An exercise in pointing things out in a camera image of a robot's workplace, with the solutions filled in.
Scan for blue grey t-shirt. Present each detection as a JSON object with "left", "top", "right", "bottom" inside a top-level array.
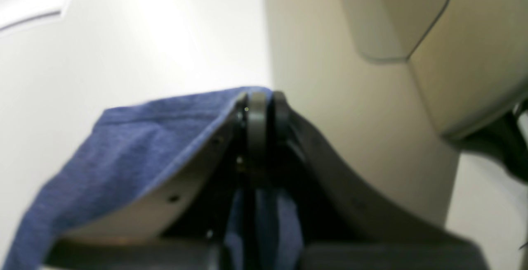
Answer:
[{"left": 2, "top": 86, "right": 304, "bottom": 270}]

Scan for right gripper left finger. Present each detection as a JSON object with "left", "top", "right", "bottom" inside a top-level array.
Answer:
[{"left": 45, "top": 92, "right": 269, "bottom": 270}]

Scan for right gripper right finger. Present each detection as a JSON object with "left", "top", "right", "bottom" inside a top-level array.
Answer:
[{"left": 271, "top": 92, "right": 488, "bottom": 270}]

